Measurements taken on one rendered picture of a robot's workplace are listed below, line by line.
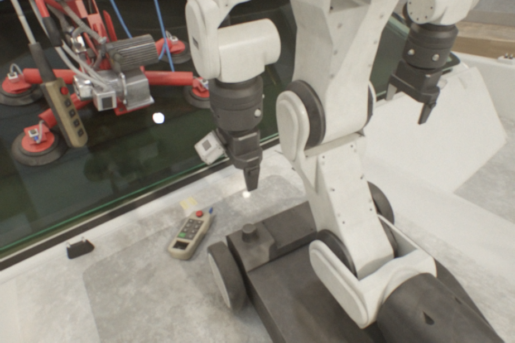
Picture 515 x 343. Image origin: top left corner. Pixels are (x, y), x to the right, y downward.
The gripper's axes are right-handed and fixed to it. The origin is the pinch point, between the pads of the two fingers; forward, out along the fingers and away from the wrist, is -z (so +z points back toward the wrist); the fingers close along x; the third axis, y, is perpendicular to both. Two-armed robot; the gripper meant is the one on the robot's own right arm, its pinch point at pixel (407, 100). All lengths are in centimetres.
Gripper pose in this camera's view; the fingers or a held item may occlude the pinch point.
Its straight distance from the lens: 89.2
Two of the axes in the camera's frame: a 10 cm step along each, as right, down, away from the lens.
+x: -4.6, -6.0, 6.5
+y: -8.9, 3.1, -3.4
